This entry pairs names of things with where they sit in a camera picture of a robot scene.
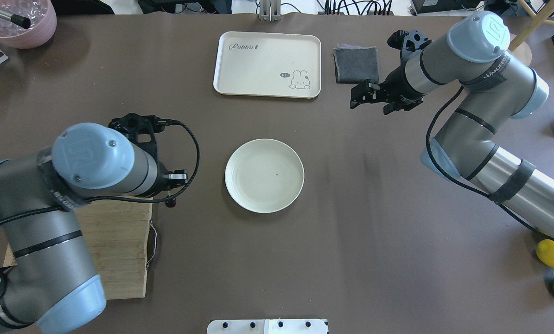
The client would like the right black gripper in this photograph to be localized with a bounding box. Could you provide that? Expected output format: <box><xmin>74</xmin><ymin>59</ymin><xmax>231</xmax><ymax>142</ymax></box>
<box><xmin>350</xmin><ymin>65</ymin><xmax>425</xmax><ymax>116</ymax></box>

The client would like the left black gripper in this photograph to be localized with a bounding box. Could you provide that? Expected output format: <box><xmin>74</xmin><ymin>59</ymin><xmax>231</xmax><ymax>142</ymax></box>
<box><xmin>153</xmin><ymin>161</ymin><xmax>188</xmax><ymax>197</ymax></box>

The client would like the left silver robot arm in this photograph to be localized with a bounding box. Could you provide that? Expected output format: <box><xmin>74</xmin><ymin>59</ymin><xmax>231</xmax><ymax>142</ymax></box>
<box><xmin>0</xmin><ymin>122</ymin><xmax>193</xmax><ymax>334</ymax></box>

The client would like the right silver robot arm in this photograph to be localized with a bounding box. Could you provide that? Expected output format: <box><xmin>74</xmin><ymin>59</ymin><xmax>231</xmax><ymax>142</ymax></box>
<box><xmin>350</xmin><ymin>11</ymin><xmax>554</xmax><ymax>239</ymax></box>

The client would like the cream rectangular tray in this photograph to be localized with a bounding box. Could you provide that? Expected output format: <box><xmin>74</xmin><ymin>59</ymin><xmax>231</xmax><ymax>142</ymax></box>
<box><xmin>213</xmin><ymin>31</ymin><xmax>322</xmax><ymax>99</ymax></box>

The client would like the dark grey folded cloth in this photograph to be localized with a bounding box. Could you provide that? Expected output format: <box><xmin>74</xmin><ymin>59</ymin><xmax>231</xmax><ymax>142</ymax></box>
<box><xmin>333</xmin><ymin>44</ymin><xmax>379</xmax><ymax>84</ymax></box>

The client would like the wooden cutting board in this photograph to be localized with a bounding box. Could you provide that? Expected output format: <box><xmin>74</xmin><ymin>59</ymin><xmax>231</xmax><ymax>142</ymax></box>
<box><xmin>3</xmin><ymin>197</ymin><xmax>159</xmax><ymax>300</ymax></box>

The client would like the white round plate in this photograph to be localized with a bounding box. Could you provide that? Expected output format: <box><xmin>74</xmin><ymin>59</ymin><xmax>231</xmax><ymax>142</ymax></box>
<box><xmin>224</xmin><ymin>139</ymin><xmax>305</xmax><ymax>214</ymax></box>

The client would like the wooden glass stand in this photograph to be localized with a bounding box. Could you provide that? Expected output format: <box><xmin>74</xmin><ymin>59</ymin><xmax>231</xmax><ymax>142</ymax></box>
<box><xmin>509</xmin><ymin>0</ymin><xmax>554</xmax><ymax>66</ymax></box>

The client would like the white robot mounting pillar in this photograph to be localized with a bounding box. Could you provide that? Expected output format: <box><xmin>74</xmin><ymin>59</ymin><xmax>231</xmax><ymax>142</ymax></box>
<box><xmin>206</xmin><ymin>318</ymin><xmax>330</xmax><ymax>334</ymax></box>

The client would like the pink bowl with ice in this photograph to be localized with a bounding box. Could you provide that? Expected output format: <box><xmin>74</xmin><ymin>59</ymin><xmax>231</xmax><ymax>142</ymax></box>
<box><xmin>0</xmin><ymin>0</ymin><xmax>57</xmax><ymax>49</ymax></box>

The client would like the steel muddler black tip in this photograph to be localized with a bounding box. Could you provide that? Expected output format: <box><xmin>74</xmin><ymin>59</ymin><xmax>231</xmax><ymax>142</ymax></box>
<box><xmin>0</xmin><ymin>8</ymin><xmax>31</xmax><ymax>29</ymax></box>

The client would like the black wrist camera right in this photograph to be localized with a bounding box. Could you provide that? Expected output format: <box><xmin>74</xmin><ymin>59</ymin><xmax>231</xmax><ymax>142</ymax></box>
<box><xmin>387</xmin><ymin>30</ymin><xmax>433</xmax><ymax>64</ymax></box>

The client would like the aluminium frame post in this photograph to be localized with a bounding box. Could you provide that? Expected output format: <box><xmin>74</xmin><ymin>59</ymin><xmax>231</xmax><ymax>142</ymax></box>
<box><xmin>257</xmin><ymin>0</ymin><xmax>282</xmax><ymax>22</ymax></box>

